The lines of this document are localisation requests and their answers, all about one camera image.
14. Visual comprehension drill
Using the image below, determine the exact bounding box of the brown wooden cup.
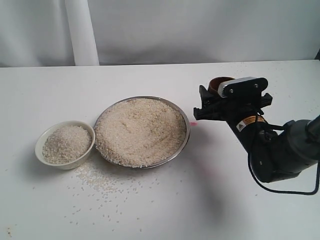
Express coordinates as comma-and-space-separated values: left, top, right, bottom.
207, 76, 234, 95

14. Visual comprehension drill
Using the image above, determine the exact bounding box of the rice in cream bowl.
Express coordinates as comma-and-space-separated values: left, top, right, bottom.
42, 125, 92, 165

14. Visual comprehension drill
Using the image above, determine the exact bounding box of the spilled rice on table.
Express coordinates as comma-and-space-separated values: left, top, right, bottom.
62, 161, 185, 239

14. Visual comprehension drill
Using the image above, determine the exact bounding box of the round steel tray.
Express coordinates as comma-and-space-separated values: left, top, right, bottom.
93, 95, 191, 170

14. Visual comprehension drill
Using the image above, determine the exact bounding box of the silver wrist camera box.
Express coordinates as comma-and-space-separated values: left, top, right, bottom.
217, 76, 268, 99

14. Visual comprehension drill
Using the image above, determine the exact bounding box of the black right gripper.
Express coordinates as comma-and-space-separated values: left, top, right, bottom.
193, 85, 278, 153

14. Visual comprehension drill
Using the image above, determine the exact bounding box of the white backdrop curtain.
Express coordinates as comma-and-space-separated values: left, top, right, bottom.
0, 0, 320, 67

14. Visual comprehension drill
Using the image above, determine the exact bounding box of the rice in steel tray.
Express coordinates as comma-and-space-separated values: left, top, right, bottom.
94, 97, 187, 168

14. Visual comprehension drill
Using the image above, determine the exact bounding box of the cream ceramic bowl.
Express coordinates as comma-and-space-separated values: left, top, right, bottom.
34, 120, 96, 170

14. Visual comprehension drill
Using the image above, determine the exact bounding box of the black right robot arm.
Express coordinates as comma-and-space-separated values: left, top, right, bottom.
193, 87, 320, 183

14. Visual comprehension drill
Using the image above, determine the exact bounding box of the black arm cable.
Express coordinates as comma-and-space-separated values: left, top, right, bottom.
247, 107, 320, 195

